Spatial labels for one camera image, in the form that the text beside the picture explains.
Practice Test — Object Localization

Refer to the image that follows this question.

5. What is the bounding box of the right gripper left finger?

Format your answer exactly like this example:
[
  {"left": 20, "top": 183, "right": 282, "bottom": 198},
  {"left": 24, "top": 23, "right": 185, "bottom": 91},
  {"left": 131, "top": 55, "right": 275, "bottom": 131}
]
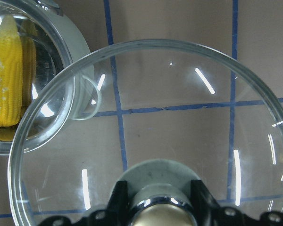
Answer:
[{"left": 39, "top": 180, "right": 135, "bottom": 226}]

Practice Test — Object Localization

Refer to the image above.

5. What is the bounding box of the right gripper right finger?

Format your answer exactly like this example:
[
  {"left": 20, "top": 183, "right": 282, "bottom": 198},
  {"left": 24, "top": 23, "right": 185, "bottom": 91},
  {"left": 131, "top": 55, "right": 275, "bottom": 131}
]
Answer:
[{"left": 191, "top": 179, "right": 283, "bottom": 226}]

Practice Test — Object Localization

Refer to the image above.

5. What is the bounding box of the glass pot lid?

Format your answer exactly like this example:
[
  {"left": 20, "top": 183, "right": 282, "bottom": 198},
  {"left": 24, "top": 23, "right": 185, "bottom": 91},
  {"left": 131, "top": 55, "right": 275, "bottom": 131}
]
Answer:
[{"left": 8, "top": 40, "right": 283, "bottom": 226}]

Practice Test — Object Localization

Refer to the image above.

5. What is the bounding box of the yellow corn cob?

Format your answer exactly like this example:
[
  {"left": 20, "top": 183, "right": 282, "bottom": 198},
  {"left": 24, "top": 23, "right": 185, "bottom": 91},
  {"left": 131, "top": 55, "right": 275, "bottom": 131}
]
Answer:
[{"left": 0, "top": 15, "right": 23, "bottom": 127}]

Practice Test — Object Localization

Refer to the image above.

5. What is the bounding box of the pale green cooking pot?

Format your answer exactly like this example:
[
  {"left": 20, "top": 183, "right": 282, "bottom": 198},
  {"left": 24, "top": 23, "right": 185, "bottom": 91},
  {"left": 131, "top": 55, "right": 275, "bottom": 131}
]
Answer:
[{"left": 0, "top": 0, "right": 95, "bottom": 155}]

